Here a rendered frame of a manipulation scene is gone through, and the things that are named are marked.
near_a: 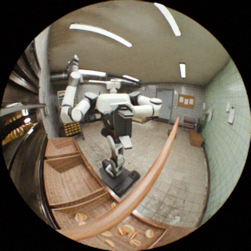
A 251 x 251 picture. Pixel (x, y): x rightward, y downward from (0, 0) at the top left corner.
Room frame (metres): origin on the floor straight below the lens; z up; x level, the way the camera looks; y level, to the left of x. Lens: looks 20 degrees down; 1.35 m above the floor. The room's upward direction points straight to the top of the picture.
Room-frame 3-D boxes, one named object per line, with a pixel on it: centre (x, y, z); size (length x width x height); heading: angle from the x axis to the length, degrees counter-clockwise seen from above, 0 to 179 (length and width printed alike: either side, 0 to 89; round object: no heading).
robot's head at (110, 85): (0.65, 0.11, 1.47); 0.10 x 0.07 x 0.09; 103
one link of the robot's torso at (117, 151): (0.67, 0.11, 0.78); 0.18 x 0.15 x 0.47; 139
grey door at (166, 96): (4.25, -2.37, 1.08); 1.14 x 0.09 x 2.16; 47
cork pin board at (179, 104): (3.35, -3.38, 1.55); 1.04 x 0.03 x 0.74; 47
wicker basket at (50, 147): (0.68, 0.98, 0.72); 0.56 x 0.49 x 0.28; 46
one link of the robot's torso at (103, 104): (0.71, 0.12, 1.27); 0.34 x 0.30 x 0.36; 103
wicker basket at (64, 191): (0.26, 0.53, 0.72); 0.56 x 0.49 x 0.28; 48
